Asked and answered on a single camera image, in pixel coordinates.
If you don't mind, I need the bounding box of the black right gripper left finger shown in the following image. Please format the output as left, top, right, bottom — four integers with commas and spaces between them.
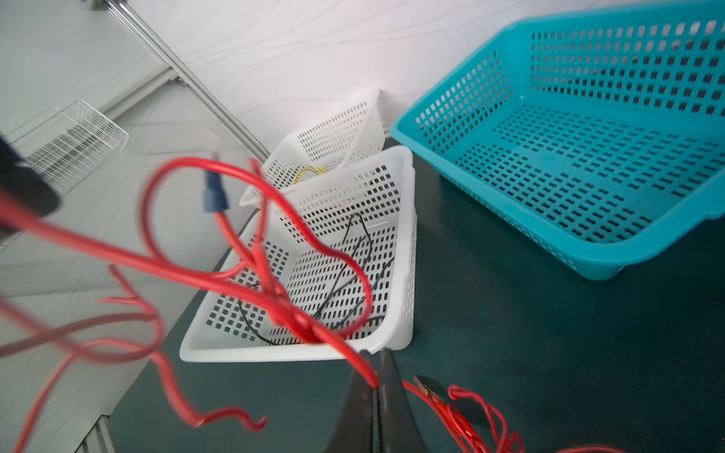
324, 371, 376, 453

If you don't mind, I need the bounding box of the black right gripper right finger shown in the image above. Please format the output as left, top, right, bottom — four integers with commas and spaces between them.
378, 348, 428, 453

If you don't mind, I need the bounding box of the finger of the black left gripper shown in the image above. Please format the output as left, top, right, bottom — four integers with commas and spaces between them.
1, 136, 62, 238

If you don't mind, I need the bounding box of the red cable tangle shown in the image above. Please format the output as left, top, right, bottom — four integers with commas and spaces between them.
401, 380, 624, 453

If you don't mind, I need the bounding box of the thick red cable blue terminal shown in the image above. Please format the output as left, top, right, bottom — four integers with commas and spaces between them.
1, 158, 379, 452

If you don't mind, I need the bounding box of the yellow cable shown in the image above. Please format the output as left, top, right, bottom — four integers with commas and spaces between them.
291, 163, 329, 186

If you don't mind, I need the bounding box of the red alligator clip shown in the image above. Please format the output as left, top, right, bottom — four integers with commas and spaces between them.
413, 375, 487, 426

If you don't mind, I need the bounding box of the white plastic basket near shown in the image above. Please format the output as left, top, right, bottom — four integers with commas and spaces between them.
179, 146, 417, 362

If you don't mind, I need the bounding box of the white plastic basket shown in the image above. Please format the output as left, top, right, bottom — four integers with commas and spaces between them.
262, 87, 385, 194
179, 146, 417, 362

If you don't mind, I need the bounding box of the white plastic basket far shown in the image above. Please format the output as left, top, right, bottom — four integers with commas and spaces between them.
262, 87, 385, 194

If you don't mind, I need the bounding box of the teal plastic basket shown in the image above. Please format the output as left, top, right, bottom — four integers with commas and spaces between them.
391, 1, 724, 280

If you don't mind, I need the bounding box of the white wire wall basket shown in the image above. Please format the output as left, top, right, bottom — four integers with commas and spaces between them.
7, 100, 130, 196

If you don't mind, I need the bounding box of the black cable in basket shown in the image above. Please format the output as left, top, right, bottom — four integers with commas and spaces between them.
236, 210, 396, 347

